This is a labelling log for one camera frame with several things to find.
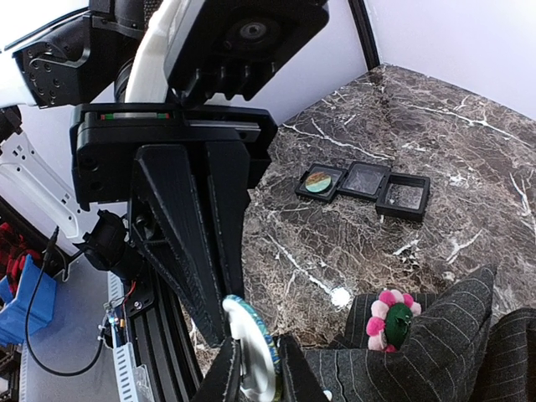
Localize black box right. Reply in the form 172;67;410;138
375;172;430;222

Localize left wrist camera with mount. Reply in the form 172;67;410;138
125;1;329;108

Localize black pinstriped garment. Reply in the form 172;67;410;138
305;265;535;401

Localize black front frame rail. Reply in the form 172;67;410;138
126;267;202;402

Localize white slotted cable duct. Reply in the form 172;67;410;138
105;272;138;402

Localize black left corner frame post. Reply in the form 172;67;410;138
348;0;380;70

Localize black box left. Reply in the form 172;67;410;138
295;163;348;204

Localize pink white beaded brooch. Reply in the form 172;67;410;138
365;289;421;353

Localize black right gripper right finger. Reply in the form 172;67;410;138
278;334;328;402

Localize orange green round brooch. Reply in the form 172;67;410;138
304;171;332;194

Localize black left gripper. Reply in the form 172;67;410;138
70;103;277;347

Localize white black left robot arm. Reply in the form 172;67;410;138
1;1;280;346

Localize teal round button brooch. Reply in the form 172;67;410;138
221;294;281;401

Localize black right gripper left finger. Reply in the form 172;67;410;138
191;337;242;402

